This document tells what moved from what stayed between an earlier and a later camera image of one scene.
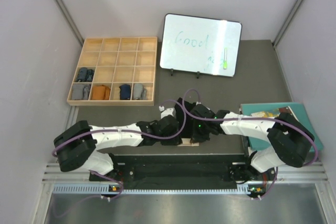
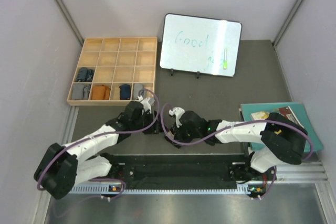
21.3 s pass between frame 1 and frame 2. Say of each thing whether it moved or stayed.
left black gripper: moved
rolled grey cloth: stayed
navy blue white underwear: stayed
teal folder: stayed
